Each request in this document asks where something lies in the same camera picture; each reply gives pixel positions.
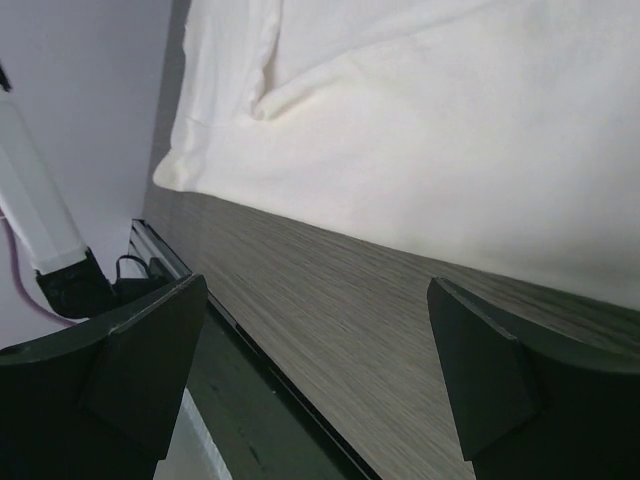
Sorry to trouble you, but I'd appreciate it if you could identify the white t shirt red print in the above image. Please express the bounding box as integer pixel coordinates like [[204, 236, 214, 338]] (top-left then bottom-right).
[[153, 1, 639, 309]]

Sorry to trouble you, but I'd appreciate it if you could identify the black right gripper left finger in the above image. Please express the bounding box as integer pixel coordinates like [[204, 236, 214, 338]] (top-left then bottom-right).
[[1, 274, 207, 479]]

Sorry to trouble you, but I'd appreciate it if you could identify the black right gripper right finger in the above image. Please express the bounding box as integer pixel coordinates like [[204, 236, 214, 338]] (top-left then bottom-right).
[[427, 279, 639, 480]]

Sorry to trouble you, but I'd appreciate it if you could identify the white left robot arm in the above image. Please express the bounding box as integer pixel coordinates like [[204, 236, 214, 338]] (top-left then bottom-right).
[[1, 73, 117, 321]]

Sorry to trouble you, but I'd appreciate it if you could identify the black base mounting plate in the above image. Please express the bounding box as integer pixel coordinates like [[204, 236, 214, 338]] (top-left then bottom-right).
[[155, 301, 377, 480]]

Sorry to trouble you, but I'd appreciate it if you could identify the aluminium front rail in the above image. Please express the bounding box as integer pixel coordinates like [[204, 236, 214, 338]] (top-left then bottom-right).
[[128, 219, 191, 281]]

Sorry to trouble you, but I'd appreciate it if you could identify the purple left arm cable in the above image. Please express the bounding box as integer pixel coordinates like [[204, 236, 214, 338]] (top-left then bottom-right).
[[0, 214, 76, 327]]

